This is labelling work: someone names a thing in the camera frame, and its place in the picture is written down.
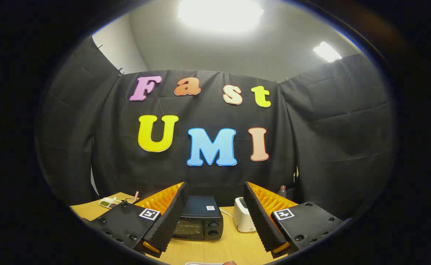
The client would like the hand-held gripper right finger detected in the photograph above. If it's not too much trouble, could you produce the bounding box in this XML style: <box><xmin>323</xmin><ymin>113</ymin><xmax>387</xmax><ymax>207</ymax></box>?
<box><xmin>243</xmin><ymin>181</ymin><xmax>345</xmax><ymax>258</ymax></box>

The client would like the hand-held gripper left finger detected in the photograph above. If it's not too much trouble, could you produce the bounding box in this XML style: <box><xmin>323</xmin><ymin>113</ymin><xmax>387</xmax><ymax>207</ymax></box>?
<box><xmin>87</xmin><ymin>181</ymin><xmax>189</xmax><ymax>258</ymax></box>

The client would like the black toaster oven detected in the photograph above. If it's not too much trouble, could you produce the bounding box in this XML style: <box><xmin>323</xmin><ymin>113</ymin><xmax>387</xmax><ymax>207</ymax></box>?
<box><xmin>171</xmin><ymin>195</ymin><xmax>224</xmax><ymax>240</ymax></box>

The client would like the white pop-up toaster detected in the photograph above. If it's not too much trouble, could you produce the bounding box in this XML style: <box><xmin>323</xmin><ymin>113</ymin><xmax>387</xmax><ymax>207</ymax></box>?
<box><xmin>233</xmin><ymin>197</ymin><xmax>256</xmax><ymax>233</ymax></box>

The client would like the white compartment dish with grains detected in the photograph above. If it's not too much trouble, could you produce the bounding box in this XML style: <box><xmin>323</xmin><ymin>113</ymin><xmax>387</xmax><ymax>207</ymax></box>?
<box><xmin>98</xmin><ymin>197</ymin><xmax>122</xmax><ymax>209</ymax></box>

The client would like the black backdrop cloth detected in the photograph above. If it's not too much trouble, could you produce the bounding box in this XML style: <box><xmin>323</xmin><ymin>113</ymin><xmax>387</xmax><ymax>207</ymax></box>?
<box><xmin>35</xmin><ymin>37</ymin><xmax>396</xmax><ymax>221</ymax></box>

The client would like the small ceiling light panel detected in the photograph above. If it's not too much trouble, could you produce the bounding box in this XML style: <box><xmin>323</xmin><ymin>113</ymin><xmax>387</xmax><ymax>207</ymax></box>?
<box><xmin>313</xmin><ymin>41</ymin><xmax>343</xmax><ymax>63</ymax></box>

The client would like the large ceiling light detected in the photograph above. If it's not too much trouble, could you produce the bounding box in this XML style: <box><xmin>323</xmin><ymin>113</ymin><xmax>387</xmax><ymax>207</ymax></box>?
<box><xmin>178</xmin><ymin>0</ymin><xmax>264</xmax><ymax>34</ymax></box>

